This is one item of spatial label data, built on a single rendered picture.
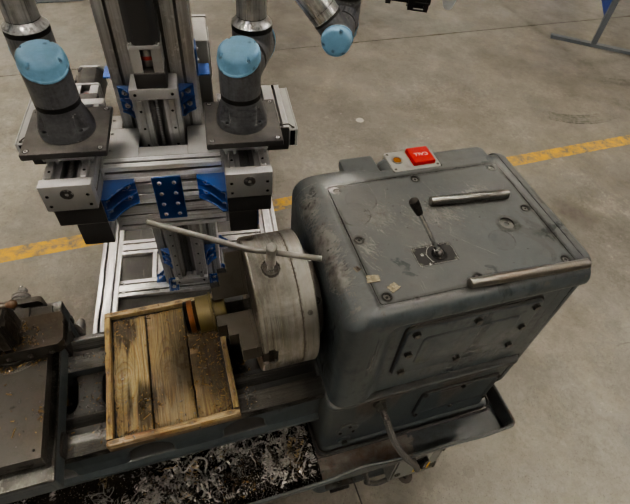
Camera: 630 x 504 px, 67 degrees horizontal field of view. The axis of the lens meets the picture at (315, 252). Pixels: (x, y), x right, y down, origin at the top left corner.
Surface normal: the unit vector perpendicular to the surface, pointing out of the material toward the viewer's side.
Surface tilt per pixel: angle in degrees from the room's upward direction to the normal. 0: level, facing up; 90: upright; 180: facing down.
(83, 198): 90
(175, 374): 0
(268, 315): 45
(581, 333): 0
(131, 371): 0
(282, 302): 38
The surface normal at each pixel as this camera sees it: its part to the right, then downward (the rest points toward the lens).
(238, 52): 0.05, -0.55
